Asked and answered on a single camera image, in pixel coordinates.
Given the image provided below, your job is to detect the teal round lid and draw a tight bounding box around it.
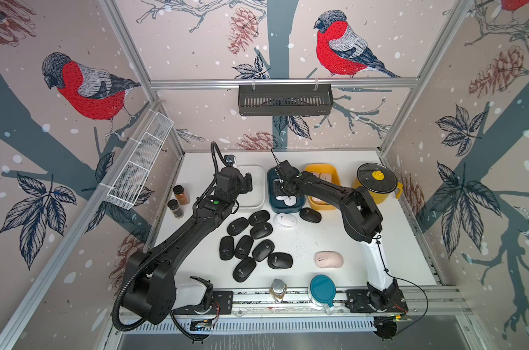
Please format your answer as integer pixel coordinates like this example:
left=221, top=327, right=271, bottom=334
left=308, top=275, right=337, bottom=315

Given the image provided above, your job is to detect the white wire mesh shelf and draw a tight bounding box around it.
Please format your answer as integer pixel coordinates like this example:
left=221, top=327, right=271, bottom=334
left=104, top=110, right=174, bottom=210

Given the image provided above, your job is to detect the black corrugated cable conduit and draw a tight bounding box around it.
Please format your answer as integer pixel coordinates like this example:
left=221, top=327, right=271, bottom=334
left=111, top=141, right=230, bottom=332

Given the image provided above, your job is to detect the black mouse top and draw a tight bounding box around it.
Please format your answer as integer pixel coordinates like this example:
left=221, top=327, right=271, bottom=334
left=248, top=210, right=270, bottom=226

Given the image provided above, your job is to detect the white storage box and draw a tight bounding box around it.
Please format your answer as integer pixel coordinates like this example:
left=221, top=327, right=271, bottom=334
left=238, top=165, right=265, bottom=212

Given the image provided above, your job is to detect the brown spice jar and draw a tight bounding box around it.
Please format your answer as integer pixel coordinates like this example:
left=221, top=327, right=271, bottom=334
left=173, top=185, right=190, bottom=206

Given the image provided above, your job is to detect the teal storage box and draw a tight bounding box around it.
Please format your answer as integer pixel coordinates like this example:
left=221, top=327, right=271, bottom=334
left=267, top=169, right=306, bottom=214

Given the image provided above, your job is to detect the yellow electric cooking pot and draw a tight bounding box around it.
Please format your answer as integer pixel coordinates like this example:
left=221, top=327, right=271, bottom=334
left=352, top=176, right=404, bottom=204

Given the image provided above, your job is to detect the small glass bottle metal cap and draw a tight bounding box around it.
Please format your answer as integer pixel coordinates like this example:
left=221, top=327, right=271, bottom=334
left=269, top=279, right=287, bottom=303

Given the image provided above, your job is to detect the glass pot lid yellow knob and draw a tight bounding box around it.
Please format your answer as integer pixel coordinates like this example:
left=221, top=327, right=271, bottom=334
left=356, top=163, right=398, bottom=194

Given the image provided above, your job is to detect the black hanging wire basket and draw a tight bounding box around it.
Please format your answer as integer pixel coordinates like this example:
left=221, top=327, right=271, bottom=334
left=238, top=85, right=334, bottom=117

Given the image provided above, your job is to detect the aluminium mounting rail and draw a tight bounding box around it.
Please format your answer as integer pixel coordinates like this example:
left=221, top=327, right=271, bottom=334
left=135, top=286, right=472, bottom=338

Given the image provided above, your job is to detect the pink mouse bottom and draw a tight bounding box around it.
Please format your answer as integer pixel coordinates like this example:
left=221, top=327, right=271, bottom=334
left=314, top=251, right=344, bottom=269

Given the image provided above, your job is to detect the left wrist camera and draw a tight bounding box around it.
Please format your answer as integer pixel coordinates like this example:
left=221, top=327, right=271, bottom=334
left=224, top=155, right=236, bottom=167

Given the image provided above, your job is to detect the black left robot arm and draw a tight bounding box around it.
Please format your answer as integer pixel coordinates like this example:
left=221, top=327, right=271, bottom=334
left=111, top=166, right=253, bottom=332

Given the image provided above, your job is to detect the dark spice jar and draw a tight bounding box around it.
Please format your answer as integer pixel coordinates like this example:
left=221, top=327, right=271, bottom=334
left=167, top=199, right=184, bottom=219

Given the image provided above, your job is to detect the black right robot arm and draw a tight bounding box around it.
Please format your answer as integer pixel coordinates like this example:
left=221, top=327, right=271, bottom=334
left=274, top=160, right=400, bottom=310

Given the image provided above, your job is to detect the white mouse top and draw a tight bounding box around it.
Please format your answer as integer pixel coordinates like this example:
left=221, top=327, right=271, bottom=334
left=274, top=213, right=297, bottom=228

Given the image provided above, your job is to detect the yellow storage box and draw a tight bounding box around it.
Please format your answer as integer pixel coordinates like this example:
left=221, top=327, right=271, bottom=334
left=305, top=163, right=340, bottom=211

